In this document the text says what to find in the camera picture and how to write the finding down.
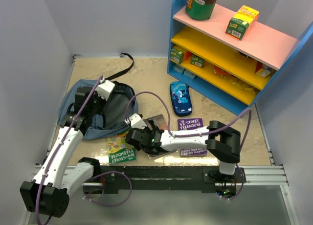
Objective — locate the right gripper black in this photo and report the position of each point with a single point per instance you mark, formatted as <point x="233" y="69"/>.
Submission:
<point x="152" y="124"/>

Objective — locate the green treehouse book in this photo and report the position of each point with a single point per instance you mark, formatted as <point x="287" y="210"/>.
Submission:
<point x="119" y="151"/>

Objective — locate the blue student backpack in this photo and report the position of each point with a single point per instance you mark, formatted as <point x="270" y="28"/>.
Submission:
<point x="99" y="118"/>

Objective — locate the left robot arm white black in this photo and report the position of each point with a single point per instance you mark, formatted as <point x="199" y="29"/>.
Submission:
<point x="49" y="191"/>

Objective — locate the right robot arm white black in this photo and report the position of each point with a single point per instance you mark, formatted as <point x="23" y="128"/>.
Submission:
<point x="220" y="140"/>

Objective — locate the yellow snack bag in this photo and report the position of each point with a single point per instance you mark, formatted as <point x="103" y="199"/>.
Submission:
<point x="240" y="84"/>

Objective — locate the blue patterned pencil case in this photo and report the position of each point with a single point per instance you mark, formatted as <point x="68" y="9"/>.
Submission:
<point x="180" y="98"/>

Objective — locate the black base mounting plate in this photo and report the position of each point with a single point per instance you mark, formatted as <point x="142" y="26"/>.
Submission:
<point x="206" y="179"/>

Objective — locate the light blue box left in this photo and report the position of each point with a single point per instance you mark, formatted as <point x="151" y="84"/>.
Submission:
<point x="178" y="69"/>

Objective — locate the light blue box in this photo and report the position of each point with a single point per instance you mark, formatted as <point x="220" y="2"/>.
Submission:
<point x="178" y="69"/>
<point x="189" y="74"/>

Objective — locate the light blue box right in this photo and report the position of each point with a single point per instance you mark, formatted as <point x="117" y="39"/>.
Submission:
<point x="189" y="74"/>

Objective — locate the green box left shelf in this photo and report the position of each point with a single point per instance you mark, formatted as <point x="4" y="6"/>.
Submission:
<point x="177" y="54"/>

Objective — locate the green box shelf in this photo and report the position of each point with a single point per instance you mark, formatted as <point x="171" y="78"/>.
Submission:
<point x="197" y="61"/>
<point x="177" y="54"/>

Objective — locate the green box middle shelf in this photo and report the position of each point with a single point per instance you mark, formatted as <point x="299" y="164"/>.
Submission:
<point x="197" y="61"/>

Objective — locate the orange snack packet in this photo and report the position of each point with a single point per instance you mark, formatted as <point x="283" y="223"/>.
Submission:
<point x="219" y="71"/>

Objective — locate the colourful wooden shelf unit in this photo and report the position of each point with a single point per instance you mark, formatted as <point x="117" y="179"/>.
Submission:
<point x="207" y="39"/>

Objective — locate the red yellow box right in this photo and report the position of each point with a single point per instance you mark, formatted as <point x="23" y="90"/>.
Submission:
<point x="263" y="70"/>

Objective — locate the green brown canister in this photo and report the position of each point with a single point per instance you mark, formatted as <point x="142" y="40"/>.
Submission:
<point x="200" y="9"/>

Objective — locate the yellow green carton box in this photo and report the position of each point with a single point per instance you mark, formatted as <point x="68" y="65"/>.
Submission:
<point x="241" y="22"/>

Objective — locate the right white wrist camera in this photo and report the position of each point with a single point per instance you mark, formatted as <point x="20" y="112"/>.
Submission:
<point x="135" y="121"/>

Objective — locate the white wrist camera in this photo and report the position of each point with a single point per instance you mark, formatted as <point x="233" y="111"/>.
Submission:
<point x="135" y="121"/>
<point x="105" y="88"/>

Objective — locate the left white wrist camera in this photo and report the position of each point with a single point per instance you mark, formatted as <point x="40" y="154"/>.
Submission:
<point x="105" y="88"/>

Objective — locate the aluminium frame rail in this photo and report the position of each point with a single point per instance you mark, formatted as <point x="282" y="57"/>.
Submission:
<point x="262" y="200"/>

